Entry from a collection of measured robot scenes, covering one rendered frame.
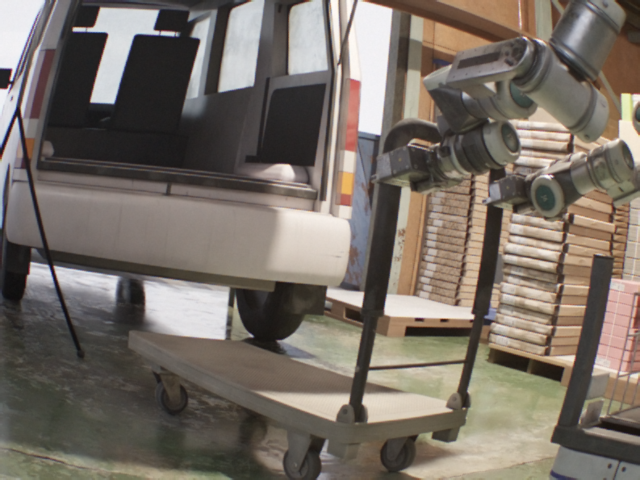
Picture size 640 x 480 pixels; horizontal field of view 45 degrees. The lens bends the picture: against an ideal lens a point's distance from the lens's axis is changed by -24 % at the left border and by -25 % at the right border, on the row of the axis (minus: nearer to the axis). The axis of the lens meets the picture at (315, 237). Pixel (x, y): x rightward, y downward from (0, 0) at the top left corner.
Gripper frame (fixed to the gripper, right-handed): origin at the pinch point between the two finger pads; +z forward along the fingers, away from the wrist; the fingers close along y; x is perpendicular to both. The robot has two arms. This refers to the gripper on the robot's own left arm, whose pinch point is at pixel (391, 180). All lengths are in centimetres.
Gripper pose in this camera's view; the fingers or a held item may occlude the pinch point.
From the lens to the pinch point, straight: 171.2
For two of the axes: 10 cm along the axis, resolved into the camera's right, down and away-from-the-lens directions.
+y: 7.6, 0.8, 6.4
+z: -6.4, 2.3, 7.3
